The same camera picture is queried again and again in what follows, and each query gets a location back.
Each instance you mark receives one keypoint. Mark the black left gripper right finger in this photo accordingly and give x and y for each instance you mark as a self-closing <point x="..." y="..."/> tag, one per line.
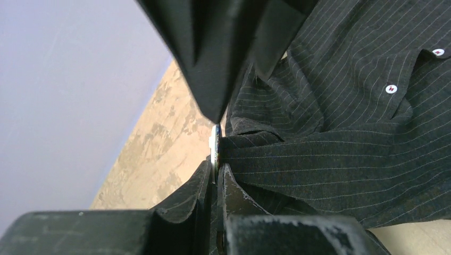
<point x="244" y="227"/>

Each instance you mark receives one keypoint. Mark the round metal pin brooch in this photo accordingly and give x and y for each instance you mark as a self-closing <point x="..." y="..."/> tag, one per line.
<point x="214" y="145"/>

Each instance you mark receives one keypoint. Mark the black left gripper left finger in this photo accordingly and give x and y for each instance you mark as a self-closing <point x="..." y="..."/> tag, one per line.
<point x="180" y="224"/>

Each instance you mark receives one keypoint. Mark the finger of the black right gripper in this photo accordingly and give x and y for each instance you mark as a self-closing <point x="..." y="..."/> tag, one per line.
<point x="278" y="26"/>
<point x="210" y="41"/>

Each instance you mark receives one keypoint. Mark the dark pinstriped button shirt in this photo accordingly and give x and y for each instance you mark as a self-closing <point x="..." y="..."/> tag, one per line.
<point x="354" y="119"/>

